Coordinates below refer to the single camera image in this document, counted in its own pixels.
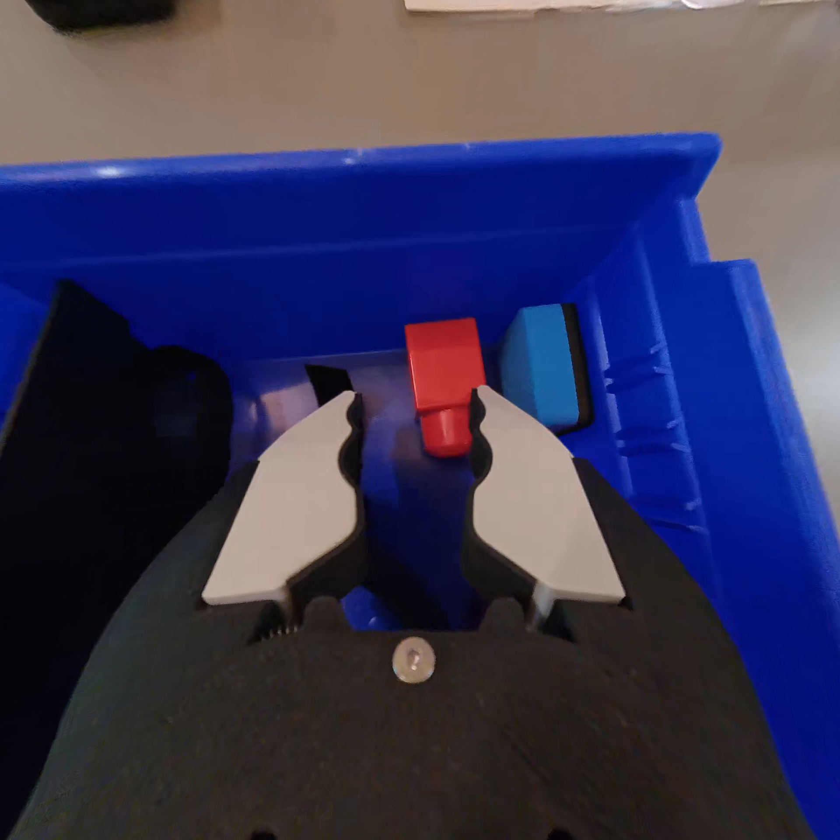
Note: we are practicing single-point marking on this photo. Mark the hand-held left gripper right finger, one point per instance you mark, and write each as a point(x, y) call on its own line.
point(544, 518)

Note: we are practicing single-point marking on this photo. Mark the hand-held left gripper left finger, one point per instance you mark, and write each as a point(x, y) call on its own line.
point(289, 518)

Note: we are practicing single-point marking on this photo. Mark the red toy block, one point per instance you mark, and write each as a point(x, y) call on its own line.
point(443, 367)

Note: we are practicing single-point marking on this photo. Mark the blue storage bin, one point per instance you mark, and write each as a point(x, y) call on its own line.
point(394, 223)

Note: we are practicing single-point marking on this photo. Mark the blue whiteboard eraser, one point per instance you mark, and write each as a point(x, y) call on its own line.
point(538, 367)

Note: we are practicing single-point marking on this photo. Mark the dark cloth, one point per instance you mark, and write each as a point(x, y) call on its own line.
point(85, 426)

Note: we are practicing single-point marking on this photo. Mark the black charger block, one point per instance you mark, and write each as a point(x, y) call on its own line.
point(98, 13)

